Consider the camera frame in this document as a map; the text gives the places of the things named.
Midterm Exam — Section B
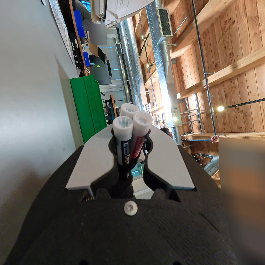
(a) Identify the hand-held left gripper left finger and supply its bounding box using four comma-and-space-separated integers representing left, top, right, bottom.
65, 126, 119, 198

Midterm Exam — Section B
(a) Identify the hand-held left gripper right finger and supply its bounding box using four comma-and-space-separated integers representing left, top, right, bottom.
143, 125, 195, 193

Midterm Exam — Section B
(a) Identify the black marker tie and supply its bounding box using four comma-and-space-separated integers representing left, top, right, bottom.
118, 138, 150, 167

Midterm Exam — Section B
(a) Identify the red dry erase marker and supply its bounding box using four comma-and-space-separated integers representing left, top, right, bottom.
131, 111, 153, 161

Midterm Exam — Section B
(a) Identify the green plastic bin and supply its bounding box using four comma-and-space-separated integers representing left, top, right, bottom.
70, 75, 108, 144

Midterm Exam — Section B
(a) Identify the grey desk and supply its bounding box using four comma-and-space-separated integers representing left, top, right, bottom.
0, 0, 85, 263

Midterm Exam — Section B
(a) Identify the black panel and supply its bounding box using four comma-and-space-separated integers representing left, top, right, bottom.
89, 44, 112, 85

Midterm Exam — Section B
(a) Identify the long metal ceiling pipe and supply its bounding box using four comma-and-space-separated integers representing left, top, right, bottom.
191, 0, 219, 143

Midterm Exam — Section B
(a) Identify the long wooden table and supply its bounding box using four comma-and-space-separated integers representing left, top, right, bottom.
68, 0, 88, 76

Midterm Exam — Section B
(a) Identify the laminated paper sheet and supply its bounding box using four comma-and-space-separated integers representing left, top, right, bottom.
49, 0, 74, 64

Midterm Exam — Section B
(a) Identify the ceiling vent grille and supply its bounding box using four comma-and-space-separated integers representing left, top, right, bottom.
156, 7, 173, 38

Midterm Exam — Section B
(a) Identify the large sheet metal duct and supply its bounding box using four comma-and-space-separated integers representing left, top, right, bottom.
145, 0, 183, 145

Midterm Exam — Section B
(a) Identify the silver spiral duct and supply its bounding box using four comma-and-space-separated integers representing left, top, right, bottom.
116, 21, 133, 104
124, 18, 146, 112

